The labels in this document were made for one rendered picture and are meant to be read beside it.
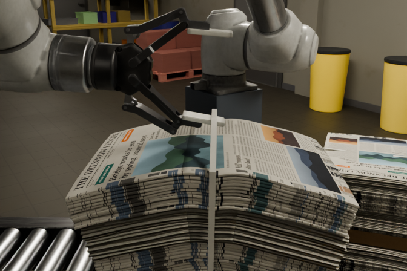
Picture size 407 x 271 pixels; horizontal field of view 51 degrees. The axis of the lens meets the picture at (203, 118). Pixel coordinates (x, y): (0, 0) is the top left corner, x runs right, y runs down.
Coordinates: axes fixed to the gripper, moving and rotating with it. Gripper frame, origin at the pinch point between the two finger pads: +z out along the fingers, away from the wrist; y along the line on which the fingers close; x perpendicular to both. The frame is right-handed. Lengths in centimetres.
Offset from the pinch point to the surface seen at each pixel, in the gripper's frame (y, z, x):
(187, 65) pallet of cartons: 123, -35, -601
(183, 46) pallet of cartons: 102, -46, -644
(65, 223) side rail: 44, -33, -21
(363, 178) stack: 36, 45, -45
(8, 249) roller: 46, -43, -12
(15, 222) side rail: 45, -45, -21
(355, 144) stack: 36, 50, -70
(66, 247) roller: 44, -30, -13
